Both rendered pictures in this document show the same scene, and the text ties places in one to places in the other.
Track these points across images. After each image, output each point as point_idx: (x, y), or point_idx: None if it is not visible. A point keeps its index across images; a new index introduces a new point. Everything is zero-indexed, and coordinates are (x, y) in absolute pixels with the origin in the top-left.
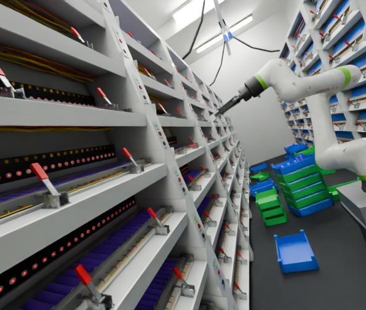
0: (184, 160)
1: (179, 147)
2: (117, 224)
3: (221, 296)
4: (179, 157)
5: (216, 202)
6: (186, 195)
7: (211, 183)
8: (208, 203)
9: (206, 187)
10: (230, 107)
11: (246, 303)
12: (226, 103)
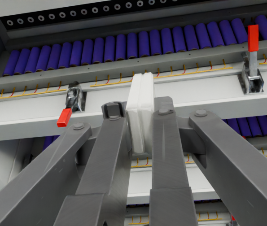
0: (42, 130)
1: (152, 58)
2: None
3: None
4: None
5: (229, 223)
6: None
7: (217, 196)
8: (217, 202)
9: (144, 198)
10: (231, 210)
11: None
12: (11, 184)
